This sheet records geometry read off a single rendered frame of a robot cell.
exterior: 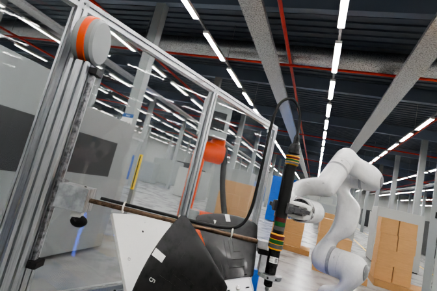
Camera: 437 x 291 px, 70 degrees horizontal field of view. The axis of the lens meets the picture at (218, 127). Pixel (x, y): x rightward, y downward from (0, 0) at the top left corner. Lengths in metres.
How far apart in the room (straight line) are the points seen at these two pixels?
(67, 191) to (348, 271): 1.11
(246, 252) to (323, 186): 0.43
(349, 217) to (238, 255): 0.65
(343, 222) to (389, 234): 7.47
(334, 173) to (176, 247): 0.76
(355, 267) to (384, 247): 7.51
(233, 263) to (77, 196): 0.50
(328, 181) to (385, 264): 7.81
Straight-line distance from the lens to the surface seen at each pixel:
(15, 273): 1.13
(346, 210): 1.54
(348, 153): 1.45
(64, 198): 1.04
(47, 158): 1.06
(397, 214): 13.13
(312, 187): 1.30
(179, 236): 0.80
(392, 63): 9.49
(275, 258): 1.00
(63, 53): 1.22
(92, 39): 1.07
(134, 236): 1.08
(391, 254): 9.06
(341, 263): 1.51
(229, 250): 1.05
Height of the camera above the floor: 1.54
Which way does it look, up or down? 9 degrees up
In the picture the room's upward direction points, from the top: 14 degrees clockwise
